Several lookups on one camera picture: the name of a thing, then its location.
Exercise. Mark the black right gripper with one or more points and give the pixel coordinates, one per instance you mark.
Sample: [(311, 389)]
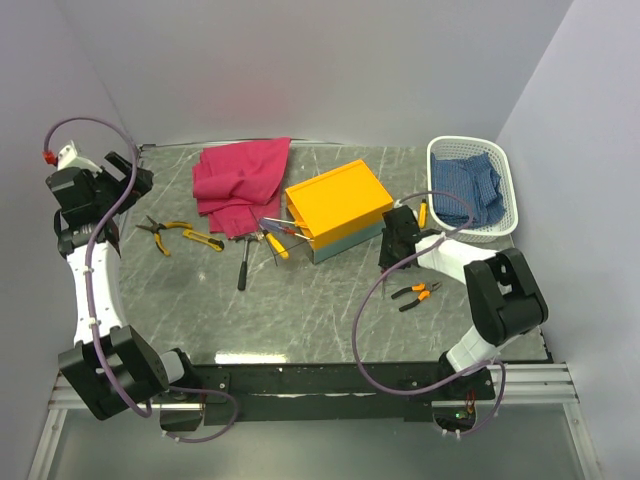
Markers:
[(385, 259)]

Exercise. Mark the yellow long nose pliers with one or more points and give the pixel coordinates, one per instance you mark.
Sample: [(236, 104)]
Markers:
[(157, 227)]

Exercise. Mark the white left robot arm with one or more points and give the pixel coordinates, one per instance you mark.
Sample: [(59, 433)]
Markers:
[(110, 366)]

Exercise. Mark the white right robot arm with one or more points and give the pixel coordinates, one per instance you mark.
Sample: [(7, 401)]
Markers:
[(504, 298)]

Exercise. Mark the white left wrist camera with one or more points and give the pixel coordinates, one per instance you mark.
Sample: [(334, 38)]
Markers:
[(69, 157)]

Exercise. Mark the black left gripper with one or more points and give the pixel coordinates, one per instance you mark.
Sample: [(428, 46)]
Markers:
[(118, 164)]

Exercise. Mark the yellow utility knife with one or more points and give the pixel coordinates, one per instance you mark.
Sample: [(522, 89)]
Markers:
[(205, 239)]

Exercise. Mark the clear toolbox drawer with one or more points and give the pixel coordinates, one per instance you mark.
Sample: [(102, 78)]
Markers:
[(294, 245)]

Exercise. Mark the yellow screwdriver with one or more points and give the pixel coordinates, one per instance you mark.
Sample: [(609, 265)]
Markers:
[(276, 245), (294, 228), (422, 215)]

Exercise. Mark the orange black pliers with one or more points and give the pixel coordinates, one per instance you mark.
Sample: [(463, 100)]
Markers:
[(422, 291)]

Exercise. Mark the blue checkered cloth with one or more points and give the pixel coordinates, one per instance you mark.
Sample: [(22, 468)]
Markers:
[(473, 181)]

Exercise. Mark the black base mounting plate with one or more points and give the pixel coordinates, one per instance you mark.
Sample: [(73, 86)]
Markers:
[(299, 392)]

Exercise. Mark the magenta cloth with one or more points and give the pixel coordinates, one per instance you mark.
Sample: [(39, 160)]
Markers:
[(235, 185)]

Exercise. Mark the orange drawer toolbox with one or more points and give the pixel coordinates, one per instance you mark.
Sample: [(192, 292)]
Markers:
[(339, 209)]

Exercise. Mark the black handled hammer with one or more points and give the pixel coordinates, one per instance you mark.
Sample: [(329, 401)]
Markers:
[(246, 240)]

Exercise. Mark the white plastic basket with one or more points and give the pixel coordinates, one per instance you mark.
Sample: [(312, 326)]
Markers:
[(458, 147)]

